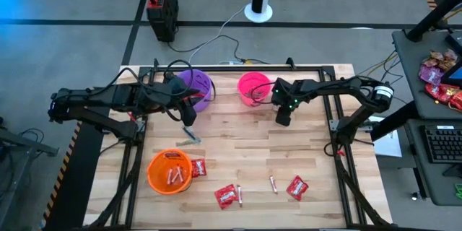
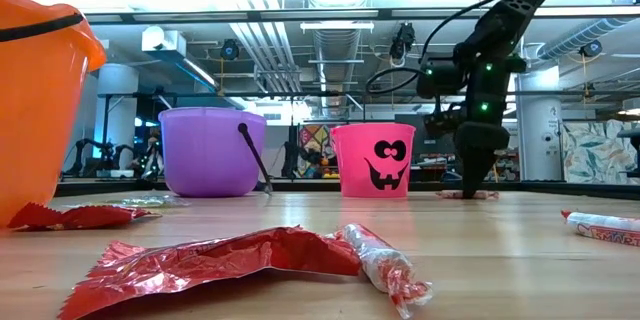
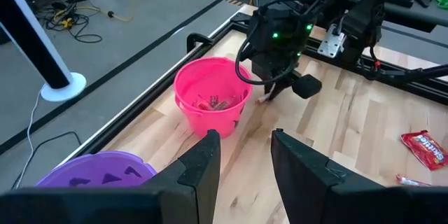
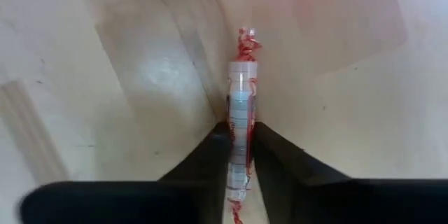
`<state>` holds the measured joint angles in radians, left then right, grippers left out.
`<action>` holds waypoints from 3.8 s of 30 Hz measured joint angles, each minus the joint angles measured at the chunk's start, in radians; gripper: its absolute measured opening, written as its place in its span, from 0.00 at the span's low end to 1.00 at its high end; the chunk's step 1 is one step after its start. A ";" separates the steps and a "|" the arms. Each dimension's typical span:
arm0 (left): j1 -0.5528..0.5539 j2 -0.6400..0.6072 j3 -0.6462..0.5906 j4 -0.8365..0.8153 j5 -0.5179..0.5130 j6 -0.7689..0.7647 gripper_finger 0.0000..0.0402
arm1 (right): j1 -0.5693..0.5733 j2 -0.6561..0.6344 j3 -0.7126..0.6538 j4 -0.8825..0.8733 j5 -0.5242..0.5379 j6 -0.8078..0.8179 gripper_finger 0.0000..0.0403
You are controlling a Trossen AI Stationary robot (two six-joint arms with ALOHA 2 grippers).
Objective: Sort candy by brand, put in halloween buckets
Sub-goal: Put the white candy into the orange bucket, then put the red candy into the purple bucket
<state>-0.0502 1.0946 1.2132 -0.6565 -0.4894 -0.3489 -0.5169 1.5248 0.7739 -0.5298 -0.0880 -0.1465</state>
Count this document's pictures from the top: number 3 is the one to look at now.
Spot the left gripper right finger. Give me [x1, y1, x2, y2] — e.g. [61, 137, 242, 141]
[271, 128, 386, 224]

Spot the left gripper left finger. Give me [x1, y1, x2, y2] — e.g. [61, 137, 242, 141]
[139, 129, 222, 224]

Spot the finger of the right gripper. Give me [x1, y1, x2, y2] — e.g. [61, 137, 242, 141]
[267, 82, 280, 102]
[278, 80, 292, 99]

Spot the red Skittles pack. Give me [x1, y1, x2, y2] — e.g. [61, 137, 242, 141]
[400, 129, 448, 172]

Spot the pink halloween bucket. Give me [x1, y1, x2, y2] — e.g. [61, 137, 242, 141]
[173, 57, 253, 140]

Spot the purple halloween bucket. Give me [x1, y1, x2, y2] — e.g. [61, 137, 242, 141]
[36, 150, 158, 188]

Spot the black pole with white base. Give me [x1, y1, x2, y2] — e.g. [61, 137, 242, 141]
[0, 0, 88, 103]

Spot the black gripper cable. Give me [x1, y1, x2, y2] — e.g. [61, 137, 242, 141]
[234, 0, 351, 87]

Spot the silver mounting bracket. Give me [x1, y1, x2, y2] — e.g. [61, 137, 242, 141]
[316, 23, 347, 60]

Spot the black frame clamp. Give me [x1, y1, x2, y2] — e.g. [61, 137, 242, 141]
[186, 32, 214, 54]

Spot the black aluminium table frame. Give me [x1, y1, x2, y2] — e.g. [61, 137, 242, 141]
[57, 12, 448, 167]

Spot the yellow cable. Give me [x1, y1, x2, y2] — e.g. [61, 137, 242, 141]
[52, 5, 134, 29]

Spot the white floor cable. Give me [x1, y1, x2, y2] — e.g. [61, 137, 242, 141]
[12, 89, 43, 190]

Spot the black coiled floor cable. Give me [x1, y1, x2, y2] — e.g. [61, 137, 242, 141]
[43, 10, 104, 45]

